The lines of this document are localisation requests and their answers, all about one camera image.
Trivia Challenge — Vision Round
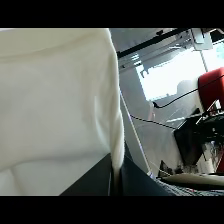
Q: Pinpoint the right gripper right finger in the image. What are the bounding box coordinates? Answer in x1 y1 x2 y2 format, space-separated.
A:
120 142 172 196

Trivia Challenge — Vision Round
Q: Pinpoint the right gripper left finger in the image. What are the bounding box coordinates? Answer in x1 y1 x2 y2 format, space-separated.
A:
60 152 113 196

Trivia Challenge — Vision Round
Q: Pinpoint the white garment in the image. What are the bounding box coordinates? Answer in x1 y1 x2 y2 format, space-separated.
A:
0 27 126 196

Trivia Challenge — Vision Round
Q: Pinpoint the black cable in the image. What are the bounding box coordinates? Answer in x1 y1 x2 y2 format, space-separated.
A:
129 114 178 130
152 73 224 110

